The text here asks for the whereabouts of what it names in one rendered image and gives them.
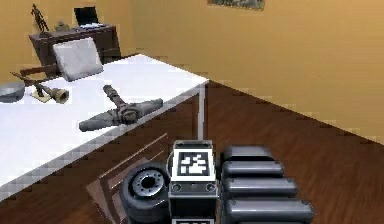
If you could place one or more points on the dark figurine statue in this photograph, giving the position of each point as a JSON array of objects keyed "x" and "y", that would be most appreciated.
[{"x": 40, "y": 20}]

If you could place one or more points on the green small object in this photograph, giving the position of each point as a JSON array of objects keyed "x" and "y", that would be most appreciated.
[{"x": 61, "y": 26}]

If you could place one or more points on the framed wall picture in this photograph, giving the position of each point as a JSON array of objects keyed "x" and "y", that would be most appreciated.
[{"x": 237, "y": 4}]

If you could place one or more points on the grey cushioned chair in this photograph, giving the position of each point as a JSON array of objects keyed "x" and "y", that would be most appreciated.
[{"x": 77, "y": 59}]

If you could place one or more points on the brown wooden chair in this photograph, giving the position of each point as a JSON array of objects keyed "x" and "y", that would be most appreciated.
[{"x": 113, "y": 186}]

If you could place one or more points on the white dining table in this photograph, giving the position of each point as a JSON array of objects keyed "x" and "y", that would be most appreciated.
[{"x": 66, "y": 116}]

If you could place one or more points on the tan cup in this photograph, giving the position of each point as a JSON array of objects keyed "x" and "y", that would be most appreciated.
[{"x": 59, "y": 95}]

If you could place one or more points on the dark brown desk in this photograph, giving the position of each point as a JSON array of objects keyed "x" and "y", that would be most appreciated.
[{"x": 100, "y": 43}]

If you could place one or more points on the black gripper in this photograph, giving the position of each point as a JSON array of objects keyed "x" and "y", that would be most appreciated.
[{"x": 146, "y": 193}]

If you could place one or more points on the black laptop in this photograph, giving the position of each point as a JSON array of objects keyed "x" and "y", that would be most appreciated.
[{"x": 87, "y": 17}]

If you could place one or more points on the grey cross-shaped statue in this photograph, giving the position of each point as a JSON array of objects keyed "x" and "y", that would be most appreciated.
[{"x": 121, "y": 113}]

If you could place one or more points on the grey bowl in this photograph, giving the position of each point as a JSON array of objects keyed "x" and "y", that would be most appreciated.
[{"x": 11, "y": 92}]

